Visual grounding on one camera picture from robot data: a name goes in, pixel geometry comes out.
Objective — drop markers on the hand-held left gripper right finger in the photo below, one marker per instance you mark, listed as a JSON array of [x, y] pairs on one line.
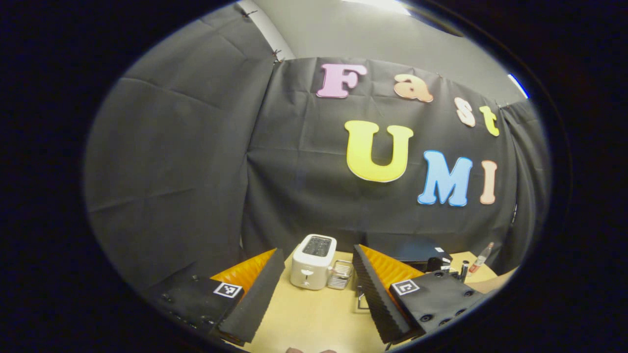
[[375, 299]]

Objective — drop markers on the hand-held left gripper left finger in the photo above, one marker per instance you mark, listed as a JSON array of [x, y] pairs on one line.
[[255, 304]]

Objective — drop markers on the black electric oven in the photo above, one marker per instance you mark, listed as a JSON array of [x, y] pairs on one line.
[[417, 250]]

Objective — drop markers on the clear plastic bottle red label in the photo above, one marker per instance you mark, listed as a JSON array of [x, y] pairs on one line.
[[480, 260]]

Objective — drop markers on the white toaster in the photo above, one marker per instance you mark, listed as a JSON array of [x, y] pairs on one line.
[[311, 267]]

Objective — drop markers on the black backdrop cloth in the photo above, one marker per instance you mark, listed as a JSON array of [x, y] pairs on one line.
[[196, 162]]

